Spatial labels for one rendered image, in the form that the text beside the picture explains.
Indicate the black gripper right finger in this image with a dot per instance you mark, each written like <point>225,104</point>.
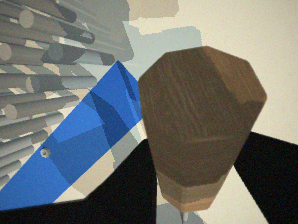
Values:
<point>268,168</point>

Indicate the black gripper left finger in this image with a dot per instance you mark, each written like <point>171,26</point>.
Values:
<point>127,196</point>

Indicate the blue flat strip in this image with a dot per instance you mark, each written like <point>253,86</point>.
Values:
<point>108,112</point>

